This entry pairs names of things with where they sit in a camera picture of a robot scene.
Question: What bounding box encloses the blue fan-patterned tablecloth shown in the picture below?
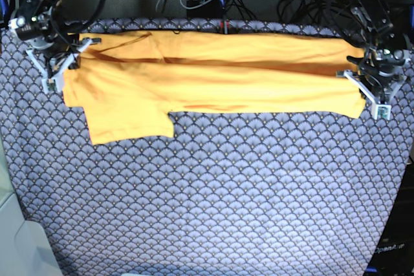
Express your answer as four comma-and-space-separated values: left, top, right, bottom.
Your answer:
1, 30, 413, 275

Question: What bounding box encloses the black OpenArm box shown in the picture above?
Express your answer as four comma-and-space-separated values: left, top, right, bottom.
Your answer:
364, 164, 413, 275

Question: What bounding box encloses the white plastic bin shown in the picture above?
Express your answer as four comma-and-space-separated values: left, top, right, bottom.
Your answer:
0, 140, 65, 276

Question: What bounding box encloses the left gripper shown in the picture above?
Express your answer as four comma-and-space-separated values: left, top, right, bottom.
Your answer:
336, 48, 411, 120

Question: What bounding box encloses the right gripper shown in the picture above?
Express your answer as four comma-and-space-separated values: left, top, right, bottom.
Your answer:
8, 14, 102, 92

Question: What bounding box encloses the yellow T-shirt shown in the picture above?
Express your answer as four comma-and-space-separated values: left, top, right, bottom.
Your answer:
63, 30, 365, 145

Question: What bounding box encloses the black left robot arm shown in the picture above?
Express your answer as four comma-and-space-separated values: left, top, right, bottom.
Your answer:
327, 0, 413, 120

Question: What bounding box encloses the red and black clamp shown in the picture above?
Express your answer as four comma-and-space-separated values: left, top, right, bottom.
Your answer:
220, 19, 230, 34

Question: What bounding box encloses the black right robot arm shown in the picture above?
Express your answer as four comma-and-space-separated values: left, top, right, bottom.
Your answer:
7, 0, 106, 94

